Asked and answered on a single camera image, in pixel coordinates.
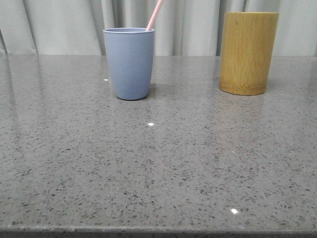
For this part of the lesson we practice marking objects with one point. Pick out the grey-white curtain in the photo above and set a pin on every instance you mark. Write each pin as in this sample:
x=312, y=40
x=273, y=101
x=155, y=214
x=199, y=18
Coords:
x=183, y=27

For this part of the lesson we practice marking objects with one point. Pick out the bamboo wooden cup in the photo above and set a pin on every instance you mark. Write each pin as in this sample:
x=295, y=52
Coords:
x=247, y=45

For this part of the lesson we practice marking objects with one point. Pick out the pink chopstick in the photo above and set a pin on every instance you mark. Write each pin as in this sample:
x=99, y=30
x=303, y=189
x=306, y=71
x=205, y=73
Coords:
x=154, y=15

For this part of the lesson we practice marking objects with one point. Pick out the blue plastic cup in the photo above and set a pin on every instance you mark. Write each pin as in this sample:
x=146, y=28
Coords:
x=130, y=56

